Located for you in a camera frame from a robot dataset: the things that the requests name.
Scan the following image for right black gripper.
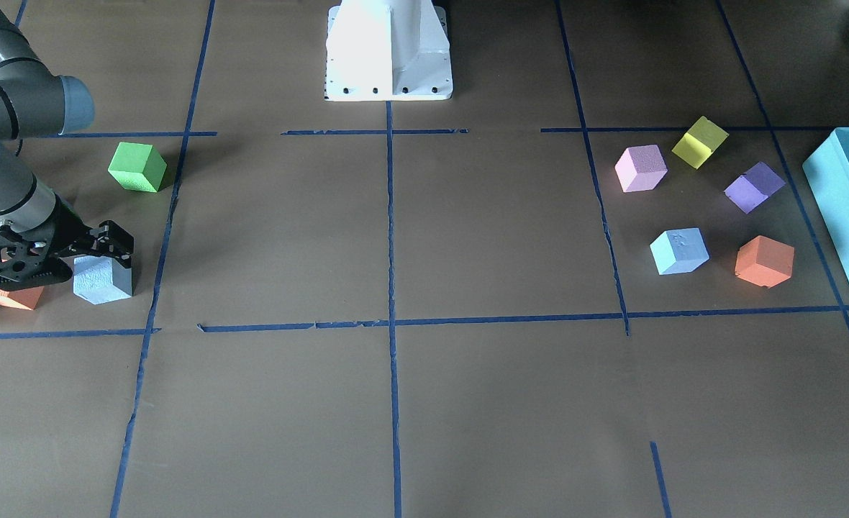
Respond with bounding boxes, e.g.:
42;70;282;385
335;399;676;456
36;198;135;268

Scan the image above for pink block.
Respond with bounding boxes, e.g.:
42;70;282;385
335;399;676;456
614;145;668;193

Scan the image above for orange block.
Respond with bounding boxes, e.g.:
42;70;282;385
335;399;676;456
0;286;44;311
734;235;796;288

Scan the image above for yellow block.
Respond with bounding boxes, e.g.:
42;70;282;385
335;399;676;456
672;116;728;170

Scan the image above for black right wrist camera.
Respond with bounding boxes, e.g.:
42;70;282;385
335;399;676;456
0;224;73;291

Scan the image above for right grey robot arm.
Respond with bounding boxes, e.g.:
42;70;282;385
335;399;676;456
0;9;134;268

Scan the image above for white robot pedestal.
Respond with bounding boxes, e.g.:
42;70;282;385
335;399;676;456
324;1;454;102

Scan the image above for purple block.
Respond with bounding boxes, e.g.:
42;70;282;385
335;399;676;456
724;162;786;215

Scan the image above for green block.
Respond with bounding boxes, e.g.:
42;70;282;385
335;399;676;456
106;142;167;193

